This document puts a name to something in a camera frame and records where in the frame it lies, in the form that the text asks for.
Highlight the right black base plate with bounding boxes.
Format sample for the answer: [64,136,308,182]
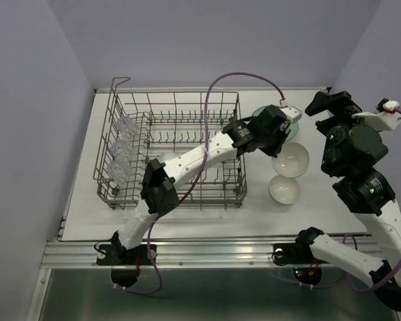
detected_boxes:
[271,243,329,266]

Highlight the white ribbed bowl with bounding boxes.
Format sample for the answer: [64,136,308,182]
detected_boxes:
[271,141,310,179]
[158,152,176,163]
[268,175,301,205]

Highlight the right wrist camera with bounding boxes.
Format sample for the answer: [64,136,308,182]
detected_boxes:
[352,100,401,132]

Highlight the clear glass cup front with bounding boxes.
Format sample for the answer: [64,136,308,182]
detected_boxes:
[106,160,131,185]

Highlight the light green flower plate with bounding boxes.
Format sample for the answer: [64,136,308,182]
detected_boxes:
[251,106,299,141]

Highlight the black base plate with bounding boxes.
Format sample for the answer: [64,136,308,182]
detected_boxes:
[271,243,329,266]
[94,243,156,266]

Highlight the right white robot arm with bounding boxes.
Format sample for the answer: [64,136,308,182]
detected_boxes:
[294,91,401,312]

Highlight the grey wire dish rack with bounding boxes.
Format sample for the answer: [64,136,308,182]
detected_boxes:
[93,77,241,209]

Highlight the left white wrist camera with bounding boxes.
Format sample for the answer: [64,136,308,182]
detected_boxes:
[280,106,303,124]

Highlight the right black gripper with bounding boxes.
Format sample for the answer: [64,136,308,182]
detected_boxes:
[304,89,380,172]

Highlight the clear glass cup middle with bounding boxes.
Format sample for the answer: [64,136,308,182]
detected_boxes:
[110,140,135,162]

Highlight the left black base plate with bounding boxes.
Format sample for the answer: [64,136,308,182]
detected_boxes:
[94,243,156,266]

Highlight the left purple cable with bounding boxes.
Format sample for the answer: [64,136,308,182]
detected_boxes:
[115,72,288,295]

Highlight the aluminium mounting rail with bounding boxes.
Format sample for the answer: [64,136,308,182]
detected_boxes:
[41,237,396,268]

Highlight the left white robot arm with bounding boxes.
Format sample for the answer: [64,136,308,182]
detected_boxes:
[110,105,303,263]

